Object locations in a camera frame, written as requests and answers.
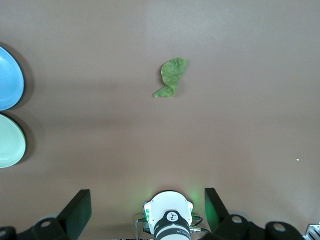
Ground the aluminium frame profile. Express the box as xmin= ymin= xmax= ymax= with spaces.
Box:
xmin=303 ymin=222 xmax=320 ymax=240

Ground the blue round plate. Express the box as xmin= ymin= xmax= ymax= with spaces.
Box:
xmin=0 ymin=46 xmax=26 ymax=111

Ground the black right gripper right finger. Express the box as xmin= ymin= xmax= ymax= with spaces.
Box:
xmin=204 ymin=187 xmax=305 ymax=240

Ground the green round plate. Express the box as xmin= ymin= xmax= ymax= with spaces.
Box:
xmin=0 ymin=112 xmax=27 ymax=169

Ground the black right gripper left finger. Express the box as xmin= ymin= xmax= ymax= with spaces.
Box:
xmin=0 ymin=189 xmax=91 ymax=240

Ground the green lettuce leaf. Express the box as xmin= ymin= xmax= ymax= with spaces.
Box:
xmin=152 ymin=57 xmax=189 ymax=99

